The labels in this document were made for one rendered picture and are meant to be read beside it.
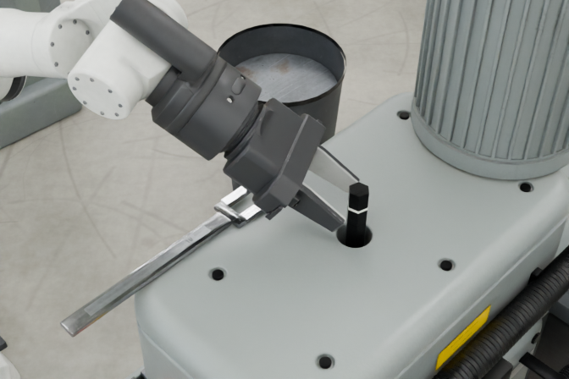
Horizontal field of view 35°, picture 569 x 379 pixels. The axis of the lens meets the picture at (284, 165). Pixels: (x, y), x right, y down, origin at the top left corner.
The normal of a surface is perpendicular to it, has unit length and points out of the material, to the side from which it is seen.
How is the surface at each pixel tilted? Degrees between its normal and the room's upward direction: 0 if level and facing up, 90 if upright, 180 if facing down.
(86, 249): 0
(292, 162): 33
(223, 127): 62
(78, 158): 0
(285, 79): 0
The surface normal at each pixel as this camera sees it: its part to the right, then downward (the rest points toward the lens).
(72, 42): 0.84, 0.11
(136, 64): 0.44, -0.31
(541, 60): 0.05, 0.69
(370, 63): 0.00, -0.73
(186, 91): 0.14, 0.17
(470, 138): -0.52, 0.59
